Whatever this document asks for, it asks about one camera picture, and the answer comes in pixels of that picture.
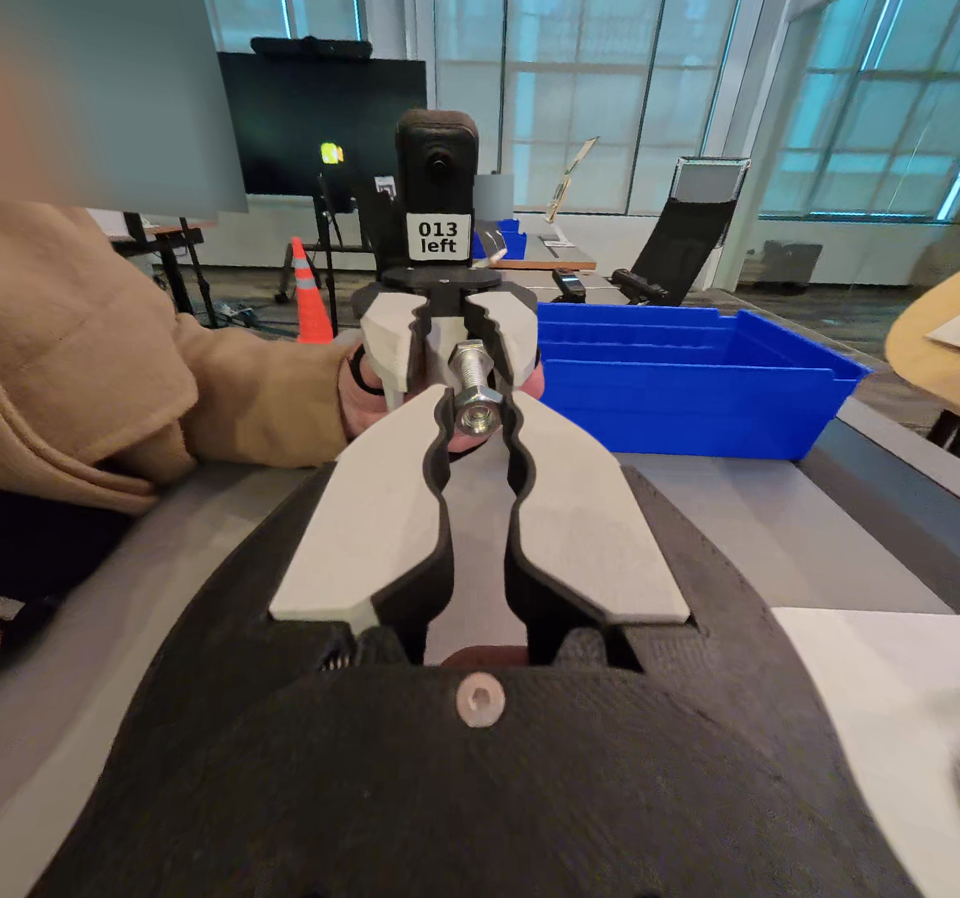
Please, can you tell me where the person's left forearm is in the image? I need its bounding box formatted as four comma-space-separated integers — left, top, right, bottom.
176, 313, 354, 467

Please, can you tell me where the acrylic sign stand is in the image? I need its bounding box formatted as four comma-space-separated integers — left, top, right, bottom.
543, 136, 601, 246

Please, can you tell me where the orange traffic cone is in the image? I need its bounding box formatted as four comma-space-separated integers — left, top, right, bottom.
288, 238, 335, 345

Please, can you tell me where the silver framed panel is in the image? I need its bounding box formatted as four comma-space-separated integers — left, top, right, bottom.
669, 157, 753, 246

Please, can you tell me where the grey desk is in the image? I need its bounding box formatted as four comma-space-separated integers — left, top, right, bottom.
0, 290, 960, 898

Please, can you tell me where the black video bar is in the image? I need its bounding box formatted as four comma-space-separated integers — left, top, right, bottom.
251, 37, 374, 60

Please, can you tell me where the person's beige coat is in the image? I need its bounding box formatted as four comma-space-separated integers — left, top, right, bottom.
0, 200, 200, 516

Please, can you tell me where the glass window wall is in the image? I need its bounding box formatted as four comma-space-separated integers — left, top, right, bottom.
198, 0, 960, 224

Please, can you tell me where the black controller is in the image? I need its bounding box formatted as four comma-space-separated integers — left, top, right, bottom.
611, 270, 669, 300

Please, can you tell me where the person's black inner garment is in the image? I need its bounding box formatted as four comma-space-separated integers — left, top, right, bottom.
0, 489, 136, 659

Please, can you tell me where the steel hex nut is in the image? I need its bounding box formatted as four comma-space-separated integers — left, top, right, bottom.
452, 385, 505, 438

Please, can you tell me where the black office chair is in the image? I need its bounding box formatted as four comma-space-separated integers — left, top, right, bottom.
352, 178, 399, 276

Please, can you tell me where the grey table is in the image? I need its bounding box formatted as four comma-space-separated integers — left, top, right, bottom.
495, 268, 639, 306

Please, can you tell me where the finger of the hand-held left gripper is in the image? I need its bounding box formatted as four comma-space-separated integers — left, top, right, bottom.
465, 290, 540, 389
360, 292, 426, 411

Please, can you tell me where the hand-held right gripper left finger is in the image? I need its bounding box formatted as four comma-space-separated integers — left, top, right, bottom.
268, 386, 456, 666

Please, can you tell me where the black tripod stand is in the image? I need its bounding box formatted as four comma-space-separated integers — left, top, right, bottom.
315, 176, 346, 332

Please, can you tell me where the person's left hand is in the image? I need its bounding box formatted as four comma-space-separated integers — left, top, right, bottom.
337, 346, 546, 456

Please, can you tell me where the long blue plastic bin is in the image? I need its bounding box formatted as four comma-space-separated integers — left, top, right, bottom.
536, 303, 873, 461

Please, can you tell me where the small wood-top table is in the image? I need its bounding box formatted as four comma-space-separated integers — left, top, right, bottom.
112, 217, 220, 329

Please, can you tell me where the steel hex bolt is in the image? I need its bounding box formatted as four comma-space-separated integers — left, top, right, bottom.
447, 339, 498, 392

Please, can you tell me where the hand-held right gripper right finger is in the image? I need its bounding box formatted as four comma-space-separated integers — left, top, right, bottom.
502, 394, 691, 666

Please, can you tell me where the small blue plastic bin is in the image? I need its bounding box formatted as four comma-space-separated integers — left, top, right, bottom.
472, 219, 528, 261

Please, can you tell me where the grey bench seat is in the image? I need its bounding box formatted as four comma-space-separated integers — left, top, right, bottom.
761, 241, 824, 287

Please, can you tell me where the clear sign stand white base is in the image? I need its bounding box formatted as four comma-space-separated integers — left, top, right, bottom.
772, 607, 960, 898

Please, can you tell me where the black television screen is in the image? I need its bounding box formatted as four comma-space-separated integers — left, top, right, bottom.
217, 52, 429, 197

